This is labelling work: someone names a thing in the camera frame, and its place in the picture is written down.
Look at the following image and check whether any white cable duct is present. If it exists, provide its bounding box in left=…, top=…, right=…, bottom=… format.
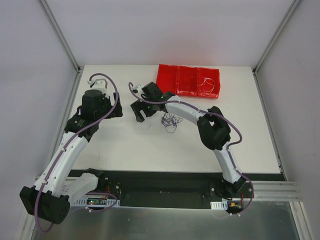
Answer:
left=71, top=197, right=120, bottom=208
left=210, top=201, right=228, bottom=211

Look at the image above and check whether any purple cable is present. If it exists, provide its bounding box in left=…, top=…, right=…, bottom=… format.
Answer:
left=160, top=112, right=183, bottom=135

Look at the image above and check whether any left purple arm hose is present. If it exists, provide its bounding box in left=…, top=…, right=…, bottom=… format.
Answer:
left=34, top=72, right=119, bottom=233

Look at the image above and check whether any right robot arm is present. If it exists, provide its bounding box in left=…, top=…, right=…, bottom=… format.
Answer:
left=128, top=82, right=247, bottom=198

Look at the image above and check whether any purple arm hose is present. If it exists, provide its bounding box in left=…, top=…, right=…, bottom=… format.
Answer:
left=128, top=81, right=255, bottom=221
left=34, top=72, right=119, bottom=233

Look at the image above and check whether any clear cable on table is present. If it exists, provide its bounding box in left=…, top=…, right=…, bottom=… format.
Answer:
left=133, top=119, right=153, bottom=133

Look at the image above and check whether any aluminium frame post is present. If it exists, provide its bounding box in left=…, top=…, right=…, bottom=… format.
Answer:
left=252, top=0, right=303, bottom=76
left=37, top=0, right=81, bottom=73

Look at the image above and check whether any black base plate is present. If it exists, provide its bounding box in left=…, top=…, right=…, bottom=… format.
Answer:
left=96, top=170, right=255, bottom=209

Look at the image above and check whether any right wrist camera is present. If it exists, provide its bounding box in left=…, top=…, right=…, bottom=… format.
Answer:
left=131, top=84, right=144, bottom=98

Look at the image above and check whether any right aluminium frame post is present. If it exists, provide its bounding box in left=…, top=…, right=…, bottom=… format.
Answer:
left=252, top=0, right=303, bottom=76

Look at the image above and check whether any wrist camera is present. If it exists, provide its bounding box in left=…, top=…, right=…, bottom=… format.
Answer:
left=131, top=84, right=144, bottom=98
left=87, top=78, right=109, bottom=97

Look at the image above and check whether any white cable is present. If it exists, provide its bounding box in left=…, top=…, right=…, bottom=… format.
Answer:
left=201, top=76, right=216, bottom=94

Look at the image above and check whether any red three-compartment bin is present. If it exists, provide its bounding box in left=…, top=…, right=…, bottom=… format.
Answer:
left=156, top=64, right=221, bottom=99

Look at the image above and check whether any left aluminium frame post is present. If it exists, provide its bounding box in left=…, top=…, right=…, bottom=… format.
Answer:
left=37, top=0, right=81, bottom=73

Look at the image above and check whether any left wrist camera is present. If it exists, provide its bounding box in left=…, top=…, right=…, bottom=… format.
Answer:
left=87, top=78, right=109, bottom=97

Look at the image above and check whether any left white cable duct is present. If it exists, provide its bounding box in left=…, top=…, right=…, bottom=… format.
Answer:
left=71, top=197, right=120, bottom=208

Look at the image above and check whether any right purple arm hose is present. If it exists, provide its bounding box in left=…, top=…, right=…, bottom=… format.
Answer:
left=128, top=81, right=255, bottom=221

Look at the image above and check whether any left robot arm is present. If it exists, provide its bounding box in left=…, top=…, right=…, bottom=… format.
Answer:
left=19, top=89, right=123, bottom=225

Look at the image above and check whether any right white cable duct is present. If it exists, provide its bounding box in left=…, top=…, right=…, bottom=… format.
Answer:
left=210, top=201, right=228, bottom=211

